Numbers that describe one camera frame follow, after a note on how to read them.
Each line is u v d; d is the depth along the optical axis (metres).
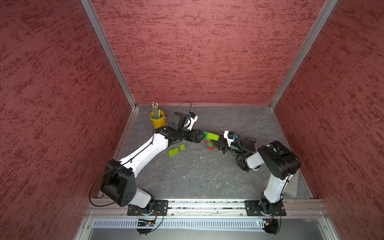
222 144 0.77
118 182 0.42
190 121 0.67
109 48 0.87
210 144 0.85
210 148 0.88
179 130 0.67
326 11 0.72
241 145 0.71
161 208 0.74
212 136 0.81
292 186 0.79
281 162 0.50
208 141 0.84
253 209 0.74
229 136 0.73
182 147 0.95
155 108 0.99
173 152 0.94
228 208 0.76
